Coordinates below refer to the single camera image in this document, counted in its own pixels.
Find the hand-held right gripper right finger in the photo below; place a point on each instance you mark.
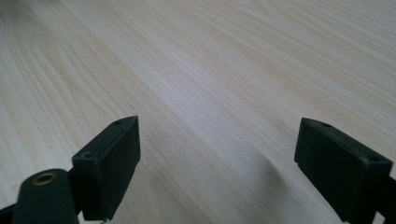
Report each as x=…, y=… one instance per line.
x=339, y=174

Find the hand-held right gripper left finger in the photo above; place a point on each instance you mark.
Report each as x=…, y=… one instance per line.
x=106, y=174

